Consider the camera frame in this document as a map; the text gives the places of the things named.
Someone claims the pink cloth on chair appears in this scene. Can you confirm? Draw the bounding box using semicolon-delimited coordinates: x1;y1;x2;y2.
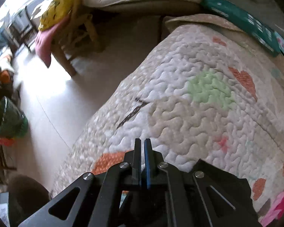
35;15;70;68

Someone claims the green plastic bag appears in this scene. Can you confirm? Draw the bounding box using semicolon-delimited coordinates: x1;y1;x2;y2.
0;96;29;139

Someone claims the yellow plastic bag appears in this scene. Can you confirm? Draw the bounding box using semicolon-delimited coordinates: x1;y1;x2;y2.
38;0;75;31

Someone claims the pink striped garment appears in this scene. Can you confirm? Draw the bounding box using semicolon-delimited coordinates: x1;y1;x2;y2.
260;191;284;226

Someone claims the black pants white lettering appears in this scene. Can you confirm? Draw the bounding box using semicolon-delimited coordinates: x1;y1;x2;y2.
119;158;258;227

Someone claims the wooden chair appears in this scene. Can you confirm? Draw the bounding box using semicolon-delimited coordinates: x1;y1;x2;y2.
51;0;102;77

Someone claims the quilted patterned bedspread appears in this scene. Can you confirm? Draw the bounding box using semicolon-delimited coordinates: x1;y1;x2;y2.
52;14;284;221

